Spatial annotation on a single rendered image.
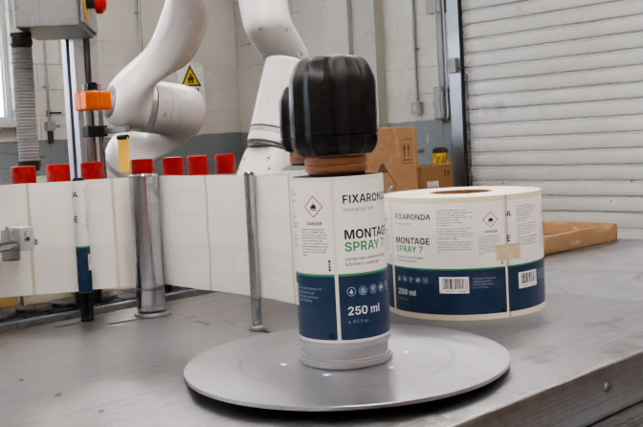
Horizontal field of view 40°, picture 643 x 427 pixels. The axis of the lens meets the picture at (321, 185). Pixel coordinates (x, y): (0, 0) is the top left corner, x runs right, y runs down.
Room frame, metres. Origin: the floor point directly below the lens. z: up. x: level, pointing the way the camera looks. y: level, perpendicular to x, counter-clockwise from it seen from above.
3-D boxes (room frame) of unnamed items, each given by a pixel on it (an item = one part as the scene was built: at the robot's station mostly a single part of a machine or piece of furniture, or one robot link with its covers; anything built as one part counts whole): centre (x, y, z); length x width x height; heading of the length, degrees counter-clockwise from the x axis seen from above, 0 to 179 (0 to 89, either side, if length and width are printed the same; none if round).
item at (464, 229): (1.14, -0.18, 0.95); 0.20 x 0.20 x 0.14
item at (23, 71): (1.37, 0.45, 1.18); 0.04 x 0.04 x 0.21
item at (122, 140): (1.38, 0.30, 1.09); 0.03 x 0.01 x 0.06; 42
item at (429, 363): (0.84, -0.01, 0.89); 0.31 x 0.31 x 0.01
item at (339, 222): (0.84, -0.01, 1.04); 0.09 x 0.09 x 0.29
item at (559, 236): (2.07, -0.49, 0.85); 0.30 x 0.26 x 0.04; 132
